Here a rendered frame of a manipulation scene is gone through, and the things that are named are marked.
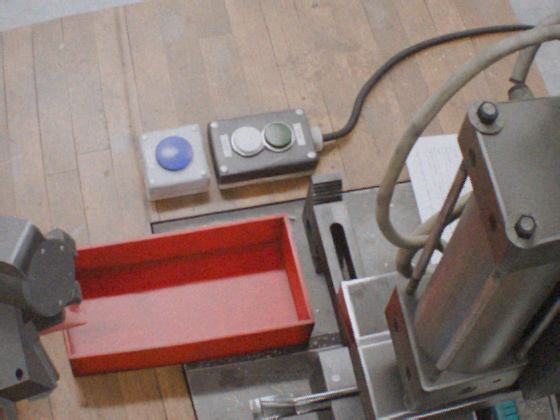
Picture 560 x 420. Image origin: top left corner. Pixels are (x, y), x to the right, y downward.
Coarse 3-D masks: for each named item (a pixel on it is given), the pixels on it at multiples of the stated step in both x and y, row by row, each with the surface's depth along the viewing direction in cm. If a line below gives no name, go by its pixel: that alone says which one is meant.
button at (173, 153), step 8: (176, 136) 128; (160, 144) 128; (168, 144) 128; (176, 144) 128; (184, 144) 128; (160, 152) 127; (168, 152) 127; (176, 152) 127; (184, 152) 127; (160, 160) 127; (168, 160) 127; (176, 160) 127; (184, 160) 127; (168, 168) 127; (176, 168) 127
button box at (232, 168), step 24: (408, 48) 140; (384, 72) 138; (360, 96) 136; (216, 120) 130; (240, 120) 131; (264, 120) 131; (288, 120) 131; (216, 144) 129; (264, 144) 129; (288, 144) 129; (312, 144) 130; (216, 168) 128; (240, 168) 128; (264, 168) 128; (288, 168) 129; (312, 168) 130
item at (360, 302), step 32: (352, 288) 100; (384, 288) 100; (352, 320) 98; (352, 352) 95; (384, 352) 93; (384, 384) 92; (512, 384) 92; (384, 416) 90; (416, 416) 91; (448, 416) 93; (480, 416) 95
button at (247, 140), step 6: (240, 132) 129; (246, 132) 129; (252, 132) 129; (258, 132) 129; (240, 138) 129; (246, 138) 129; (252, 138) 129; (258, 138) 129; (240, 144) 128; (246, 144) 128; (252, 144) 128; (258, 144) 128; (240, 150) 128; (246, 150) 128; (252, 150) 128
